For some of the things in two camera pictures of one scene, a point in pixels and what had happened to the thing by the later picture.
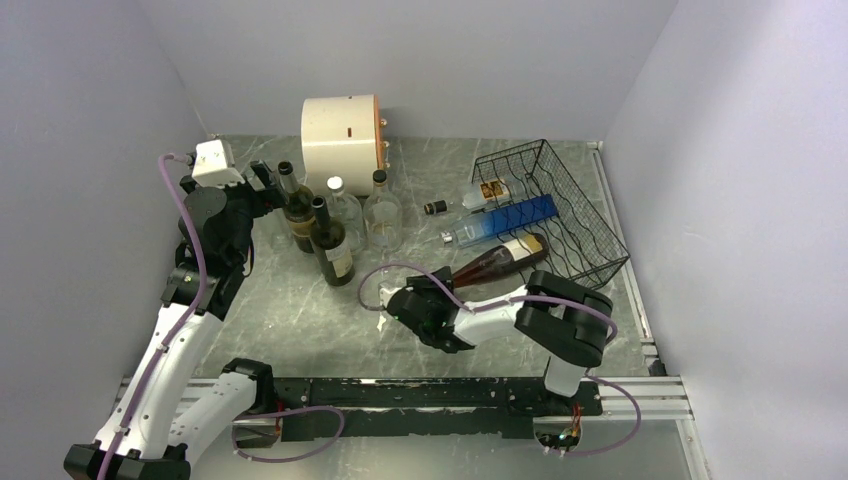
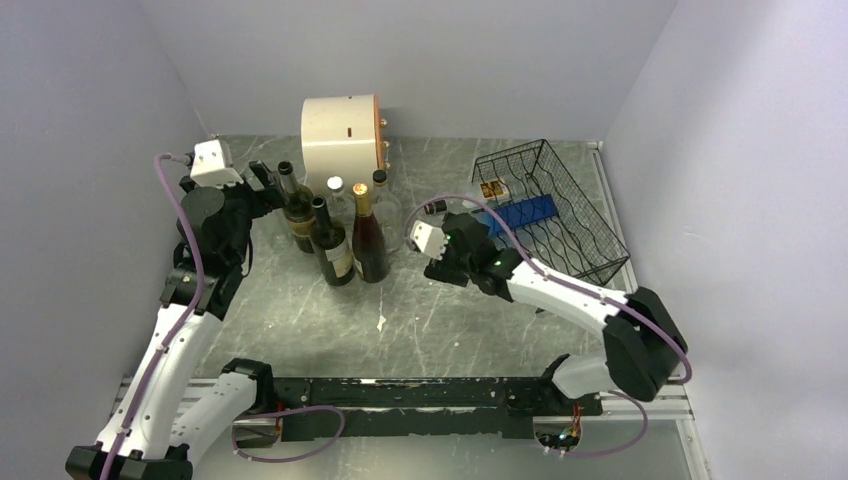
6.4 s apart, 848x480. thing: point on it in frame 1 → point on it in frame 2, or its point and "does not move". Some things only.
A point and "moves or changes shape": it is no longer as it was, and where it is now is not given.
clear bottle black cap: [382, 217] does not move
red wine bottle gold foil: [503, 260] moves or changes shape
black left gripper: [265, 199] does not move
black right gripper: [423, 283] → [444, 270]
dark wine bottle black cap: [328, 239] does not move
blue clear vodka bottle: [482, 228] does not move
